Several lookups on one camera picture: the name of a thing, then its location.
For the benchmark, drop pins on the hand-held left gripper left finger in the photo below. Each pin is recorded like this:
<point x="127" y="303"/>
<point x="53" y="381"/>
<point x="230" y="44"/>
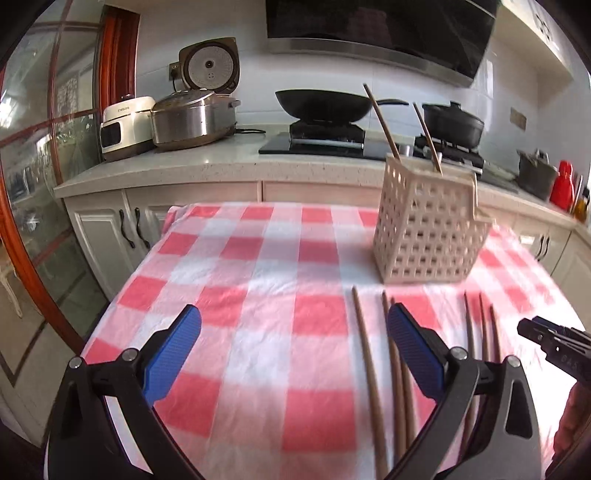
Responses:
<point x="171" y="353"/>

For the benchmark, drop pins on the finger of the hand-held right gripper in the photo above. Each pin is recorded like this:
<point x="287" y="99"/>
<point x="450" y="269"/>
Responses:
<point x="561" y="330"/>
<point x="538" y="334"/>

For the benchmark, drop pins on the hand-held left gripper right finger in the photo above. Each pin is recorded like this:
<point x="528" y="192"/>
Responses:
<point x="413" y="353"/>

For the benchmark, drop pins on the white plastic utensil basket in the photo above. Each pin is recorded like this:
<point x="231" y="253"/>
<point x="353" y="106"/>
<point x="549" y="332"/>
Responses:
<point x="425" y="240"/>

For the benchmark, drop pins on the person's right hand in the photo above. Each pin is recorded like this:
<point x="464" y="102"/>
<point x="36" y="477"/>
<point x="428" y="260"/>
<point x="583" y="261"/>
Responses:
<point x="575" y="415"/>

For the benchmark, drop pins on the red white checked tablecloth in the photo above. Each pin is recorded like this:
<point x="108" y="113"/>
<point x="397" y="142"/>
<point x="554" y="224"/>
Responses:
<point x="258" y="277"/>

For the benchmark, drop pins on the amber oil bottle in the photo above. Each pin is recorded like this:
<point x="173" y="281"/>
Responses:
<point x="583" y="205"/>

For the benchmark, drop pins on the red thermos jug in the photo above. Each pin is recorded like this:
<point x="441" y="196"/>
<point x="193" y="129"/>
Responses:
<point x="561" y="189"/>

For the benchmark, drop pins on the steel bottle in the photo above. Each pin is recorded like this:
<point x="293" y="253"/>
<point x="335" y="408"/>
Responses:
<point x="577" y="184"/>

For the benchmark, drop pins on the grey stockpot with lid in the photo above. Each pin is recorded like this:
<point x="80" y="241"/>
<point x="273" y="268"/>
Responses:
<point x="535" y="177"/>

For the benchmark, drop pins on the white dish with food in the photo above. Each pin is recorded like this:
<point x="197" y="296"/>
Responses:
<point x="501" y="173"/>

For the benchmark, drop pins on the speckled white kitchen countertop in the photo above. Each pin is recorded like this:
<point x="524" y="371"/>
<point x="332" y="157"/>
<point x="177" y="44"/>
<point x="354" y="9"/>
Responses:
<point x="184" y="170"/>

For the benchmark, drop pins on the black pot with lid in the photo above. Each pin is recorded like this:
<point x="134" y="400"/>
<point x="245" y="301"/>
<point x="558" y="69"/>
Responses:
<point x="455" y="127"/>

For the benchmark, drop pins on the small white cooker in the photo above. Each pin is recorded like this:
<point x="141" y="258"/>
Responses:
<point x="124" y="134"/>

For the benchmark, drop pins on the black glass gas cooktop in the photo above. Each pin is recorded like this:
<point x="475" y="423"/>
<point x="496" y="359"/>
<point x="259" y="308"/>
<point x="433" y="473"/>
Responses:
<point x="323" y="145"/>

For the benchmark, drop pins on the silver rice cooker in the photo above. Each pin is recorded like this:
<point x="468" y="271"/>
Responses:
<point x="184" y="122"/>

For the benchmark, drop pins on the black wok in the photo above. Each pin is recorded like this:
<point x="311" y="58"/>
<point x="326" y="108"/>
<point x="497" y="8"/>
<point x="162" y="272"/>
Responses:
<point x="323" y="106"/>

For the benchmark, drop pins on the wooden framed glass door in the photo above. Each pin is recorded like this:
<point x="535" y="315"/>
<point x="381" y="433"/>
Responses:
<point x="117" y="69"/>

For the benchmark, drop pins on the black glass range hood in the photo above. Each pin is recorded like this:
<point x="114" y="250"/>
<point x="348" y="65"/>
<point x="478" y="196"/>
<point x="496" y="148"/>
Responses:
<point x="369" y="23"/>

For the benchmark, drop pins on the wall switch plate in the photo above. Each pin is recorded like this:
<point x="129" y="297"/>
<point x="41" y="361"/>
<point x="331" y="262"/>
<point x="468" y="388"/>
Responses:
<point x="518" y="118"/>

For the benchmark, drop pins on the wall socket with plug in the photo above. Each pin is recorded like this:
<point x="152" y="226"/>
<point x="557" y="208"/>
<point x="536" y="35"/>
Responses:
<point x="174" y="70"/>

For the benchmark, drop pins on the white wall cabinet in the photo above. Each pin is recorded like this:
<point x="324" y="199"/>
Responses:
<point x="545" y="27"/>

